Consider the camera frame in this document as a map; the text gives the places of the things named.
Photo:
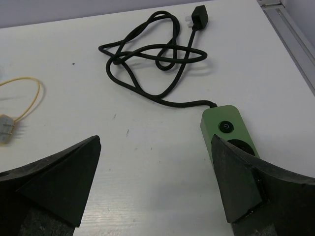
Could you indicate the green power strip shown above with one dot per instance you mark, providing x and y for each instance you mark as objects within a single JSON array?
[{"x": 227, "y": 123}]

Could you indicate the aluminium table rail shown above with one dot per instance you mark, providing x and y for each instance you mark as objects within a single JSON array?
[{"x": 295, "y": 42}]

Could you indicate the yellow charger plug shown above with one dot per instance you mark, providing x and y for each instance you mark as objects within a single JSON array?
[{"x": 6, "y": 126}]

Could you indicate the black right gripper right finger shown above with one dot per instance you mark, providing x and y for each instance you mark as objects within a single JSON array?
[{"x": 259, "y": 198}]

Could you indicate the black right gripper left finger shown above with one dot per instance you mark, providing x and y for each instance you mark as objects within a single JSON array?
[{"x": 48, "y": 197}]

